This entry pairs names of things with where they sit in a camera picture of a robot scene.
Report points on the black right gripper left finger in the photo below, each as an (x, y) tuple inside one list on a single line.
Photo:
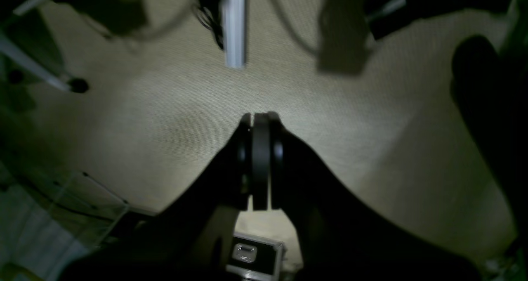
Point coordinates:
[(190, 239)]

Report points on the metal stand leg with foot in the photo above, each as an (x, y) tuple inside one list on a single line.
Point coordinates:
[(19, 56)]

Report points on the clear acrylic box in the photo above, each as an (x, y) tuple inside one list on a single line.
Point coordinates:
[(48, 220)]

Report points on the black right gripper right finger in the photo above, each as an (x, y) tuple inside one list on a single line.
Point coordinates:
[(340, 237)]

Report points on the dark chair base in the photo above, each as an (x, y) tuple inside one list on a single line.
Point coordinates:
[(345, 25)]

